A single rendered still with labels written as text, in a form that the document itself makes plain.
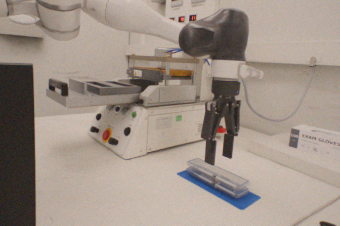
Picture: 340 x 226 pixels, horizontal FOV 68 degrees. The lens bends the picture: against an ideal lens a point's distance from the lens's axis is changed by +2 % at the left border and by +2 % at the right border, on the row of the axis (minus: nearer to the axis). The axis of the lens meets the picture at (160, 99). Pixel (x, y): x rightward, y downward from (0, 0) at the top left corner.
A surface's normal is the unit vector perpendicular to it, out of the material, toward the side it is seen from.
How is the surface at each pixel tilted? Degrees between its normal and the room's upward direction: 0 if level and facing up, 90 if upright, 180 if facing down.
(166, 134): 90
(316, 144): 90
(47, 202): 0
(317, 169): 90
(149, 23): 104
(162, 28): 99
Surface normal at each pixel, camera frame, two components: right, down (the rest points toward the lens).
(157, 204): 0.06, -0.98
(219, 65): -0.72, 0.09
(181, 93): 0.62, 0.17
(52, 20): -0.17, 0.71
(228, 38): -0.44, 0.09
